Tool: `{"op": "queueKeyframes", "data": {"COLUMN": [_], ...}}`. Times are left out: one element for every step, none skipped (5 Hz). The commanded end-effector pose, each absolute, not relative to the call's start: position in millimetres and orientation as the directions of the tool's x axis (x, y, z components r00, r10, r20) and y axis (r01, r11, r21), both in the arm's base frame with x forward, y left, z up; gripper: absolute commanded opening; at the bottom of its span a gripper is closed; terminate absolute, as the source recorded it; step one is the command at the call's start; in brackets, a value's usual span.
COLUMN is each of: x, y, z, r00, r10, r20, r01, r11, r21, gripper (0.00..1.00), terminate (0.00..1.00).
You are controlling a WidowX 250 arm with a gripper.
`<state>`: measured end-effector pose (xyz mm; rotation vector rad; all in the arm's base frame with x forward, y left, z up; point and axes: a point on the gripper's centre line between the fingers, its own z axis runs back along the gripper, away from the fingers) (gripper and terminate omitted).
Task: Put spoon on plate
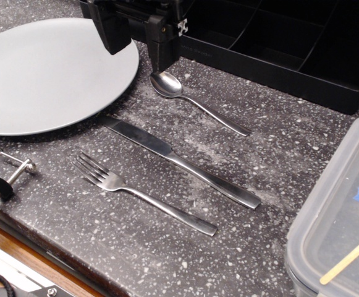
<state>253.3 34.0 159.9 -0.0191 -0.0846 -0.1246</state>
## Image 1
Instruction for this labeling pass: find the metal bracket with screw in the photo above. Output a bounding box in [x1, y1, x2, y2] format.
[0, 249, 72, 296]

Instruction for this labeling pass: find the wooden stick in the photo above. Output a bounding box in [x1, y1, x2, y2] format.
[319, 244, 359, 285]

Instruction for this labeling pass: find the silver metal spoon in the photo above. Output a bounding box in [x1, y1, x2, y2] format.
[150, 72, 251, 136]

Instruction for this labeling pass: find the clear plastic container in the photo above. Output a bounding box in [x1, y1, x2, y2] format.
[285, 118, 359, 296]

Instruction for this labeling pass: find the grey round plate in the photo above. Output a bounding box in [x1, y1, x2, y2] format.
[0, 18, 139, 136]

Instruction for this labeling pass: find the silver metal fork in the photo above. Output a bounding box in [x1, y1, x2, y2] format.
[72, 152, 218, 236]

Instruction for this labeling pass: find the silver table knife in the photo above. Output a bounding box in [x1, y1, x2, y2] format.
[98, 116, 261, 210]

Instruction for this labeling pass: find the black compartment organizer tray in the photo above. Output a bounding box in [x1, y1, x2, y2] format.
[181, 1, 359, 114]

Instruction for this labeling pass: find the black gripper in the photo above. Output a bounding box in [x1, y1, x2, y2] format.
[79, 1, 188, 73]

